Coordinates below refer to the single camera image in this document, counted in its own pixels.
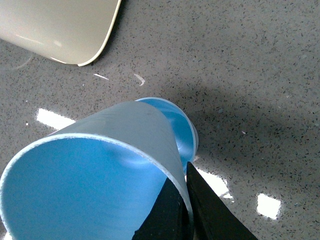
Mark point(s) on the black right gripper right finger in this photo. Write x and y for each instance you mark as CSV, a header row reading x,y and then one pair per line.
x,y
212,219

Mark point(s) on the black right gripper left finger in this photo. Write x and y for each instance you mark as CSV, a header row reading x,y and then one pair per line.
x,y
168,218

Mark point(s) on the cream white toaster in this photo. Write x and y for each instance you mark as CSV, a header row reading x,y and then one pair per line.
x,y
73,32

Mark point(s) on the blue cup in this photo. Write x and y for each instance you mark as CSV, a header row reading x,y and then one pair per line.
x,y
186,135
96,179

